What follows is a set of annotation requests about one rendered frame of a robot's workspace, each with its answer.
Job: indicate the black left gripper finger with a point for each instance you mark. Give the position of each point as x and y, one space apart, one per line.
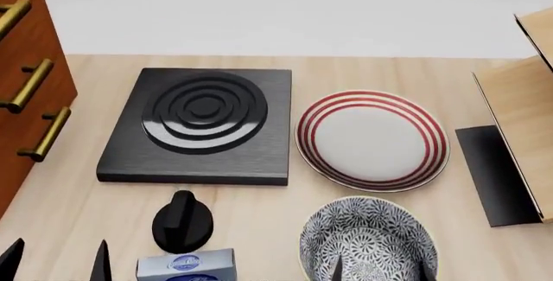
102 264
10 264

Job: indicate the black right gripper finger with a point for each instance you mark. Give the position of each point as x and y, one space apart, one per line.
420 276
338 271

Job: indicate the blue white patterned bowl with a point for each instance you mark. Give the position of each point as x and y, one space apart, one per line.
367 229

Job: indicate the cream cheese box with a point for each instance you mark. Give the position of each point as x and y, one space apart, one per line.
186 266

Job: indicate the black stove knob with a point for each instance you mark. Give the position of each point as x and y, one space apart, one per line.
181 219

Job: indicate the white plate with red rings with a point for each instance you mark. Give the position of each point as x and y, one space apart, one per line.
371 141

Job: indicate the wooden rack with black base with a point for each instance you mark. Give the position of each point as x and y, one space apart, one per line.
514 125

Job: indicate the wooden drawer cabinet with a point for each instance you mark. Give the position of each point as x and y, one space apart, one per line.
30 50

